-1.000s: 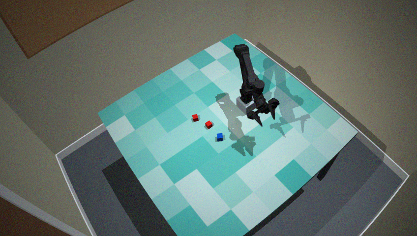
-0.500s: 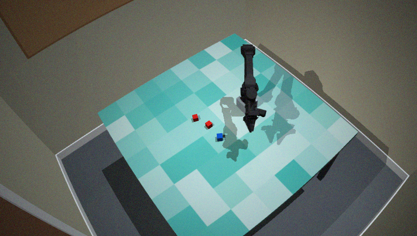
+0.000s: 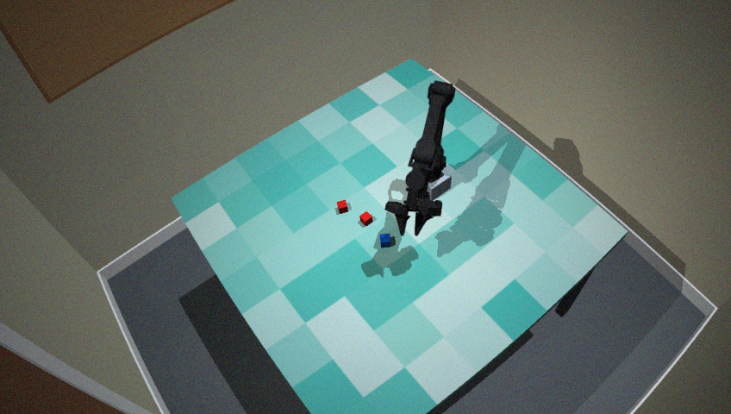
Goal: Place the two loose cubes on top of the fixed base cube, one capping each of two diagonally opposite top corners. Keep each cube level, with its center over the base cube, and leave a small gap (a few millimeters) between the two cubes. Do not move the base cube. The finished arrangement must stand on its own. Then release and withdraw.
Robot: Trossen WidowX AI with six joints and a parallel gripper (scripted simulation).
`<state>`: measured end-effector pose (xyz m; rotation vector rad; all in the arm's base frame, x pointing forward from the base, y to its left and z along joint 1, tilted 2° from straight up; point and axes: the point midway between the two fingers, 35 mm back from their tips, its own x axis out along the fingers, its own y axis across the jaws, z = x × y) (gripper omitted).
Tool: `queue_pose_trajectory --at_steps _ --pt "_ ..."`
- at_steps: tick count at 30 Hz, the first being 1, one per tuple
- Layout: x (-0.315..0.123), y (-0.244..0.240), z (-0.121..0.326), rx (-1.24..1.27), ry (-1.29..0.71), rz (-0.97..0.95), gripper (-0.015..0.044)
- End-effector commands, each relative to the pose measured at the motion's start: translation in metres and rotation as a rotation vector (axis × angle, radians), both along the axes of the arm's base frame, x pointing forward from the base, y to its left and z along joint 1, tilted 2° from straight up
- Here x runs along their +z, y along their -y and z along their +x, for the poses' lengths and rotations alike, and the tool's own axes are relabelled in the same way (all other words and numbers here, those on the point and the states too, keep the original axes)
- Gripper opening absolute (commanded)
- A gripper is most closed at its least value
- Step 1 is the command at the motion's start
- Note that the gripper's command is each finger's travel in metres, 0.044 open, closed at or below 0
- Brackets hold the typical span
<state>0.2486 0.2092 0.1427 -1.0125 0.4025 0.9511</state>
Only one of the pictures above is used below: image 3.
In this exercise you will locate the red cube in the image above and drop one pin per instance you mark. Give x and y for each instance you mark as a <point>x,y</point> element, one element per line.
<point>342,206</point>
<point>366,218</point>

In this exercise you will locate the blue cube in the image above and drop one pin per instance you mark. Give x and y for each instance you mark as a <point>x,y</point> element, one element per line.
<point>385,241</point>

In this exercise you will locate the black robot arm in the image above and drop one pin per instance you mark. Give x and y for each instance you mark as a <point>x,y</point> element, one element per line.
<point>428,152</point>

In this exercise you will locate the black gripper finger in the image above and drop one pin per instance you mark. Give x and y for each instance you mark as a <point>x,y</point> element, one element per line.
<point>402,221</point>
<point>420,221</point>

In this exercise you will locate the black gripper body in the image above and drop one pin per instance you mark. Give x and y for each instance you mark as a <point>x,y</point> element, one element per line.
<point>403,209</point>

